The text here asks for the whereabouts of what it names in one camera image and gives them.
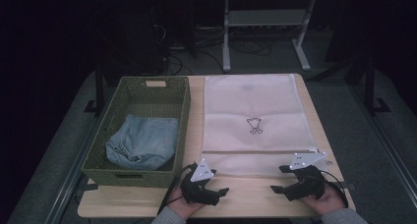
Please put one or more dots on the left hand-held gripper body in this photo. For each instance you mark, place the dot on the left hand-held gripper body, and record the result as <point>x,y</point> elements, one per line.
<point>196,191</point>

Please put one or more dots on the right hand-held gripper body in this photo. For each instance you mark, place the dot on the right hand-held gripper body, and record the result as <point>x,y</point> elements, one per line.
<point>306,184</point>

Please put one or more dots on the blue denim jeans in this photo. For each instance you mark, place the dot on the blue denim jeans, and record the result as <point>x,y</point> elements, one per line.
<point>144,142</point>

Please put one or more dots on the white mesh laundry bag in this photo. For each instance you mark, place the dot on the white mesh laundry bag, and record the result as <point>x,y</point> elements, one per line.
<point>255,99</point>

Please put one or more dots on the green woven basket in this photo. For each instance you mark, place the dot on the green woven basket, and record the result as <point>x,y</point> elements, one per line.
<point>147,96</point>

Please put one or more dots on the person's left hand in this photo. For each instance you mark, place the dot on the person's left hand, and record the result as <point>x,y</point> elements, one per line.
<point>183,209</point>

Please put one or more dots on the person's right hand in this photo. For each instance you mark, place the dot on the person's right hand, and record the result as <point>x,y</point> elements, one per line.
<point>327,201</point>

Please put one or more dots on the black metal stand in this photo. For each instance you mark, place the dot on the black metal stand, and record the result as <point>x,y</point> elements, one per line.
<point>99,93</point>
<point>370,86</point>

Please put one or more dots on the white metal desk frame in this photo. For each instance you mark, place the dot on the white metal desk frame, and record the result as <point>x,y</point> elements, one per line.
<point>265,17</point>

